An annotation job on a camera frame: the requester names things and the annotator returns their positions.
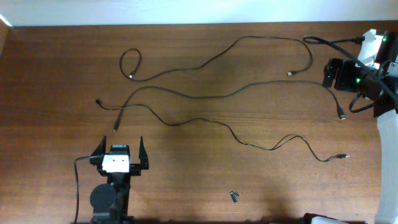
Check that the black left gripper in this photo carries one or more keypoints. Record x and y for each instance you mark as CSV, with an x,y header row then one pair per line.
x,y
134,167

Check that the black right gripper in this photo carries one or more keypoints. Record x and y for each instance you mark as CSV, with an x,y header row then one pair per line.
x,y
344,67

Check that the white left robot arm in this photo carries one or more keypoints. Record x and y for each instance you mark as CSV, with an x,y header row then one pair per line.
x,y
110,200

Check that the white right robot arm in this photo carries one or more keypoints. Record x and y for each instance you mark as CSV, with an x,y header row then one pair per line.
x,y
373,75

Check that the small black USB adapter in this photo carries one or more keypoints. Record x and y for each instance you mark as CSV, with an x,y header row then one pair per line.
x,y
234,195

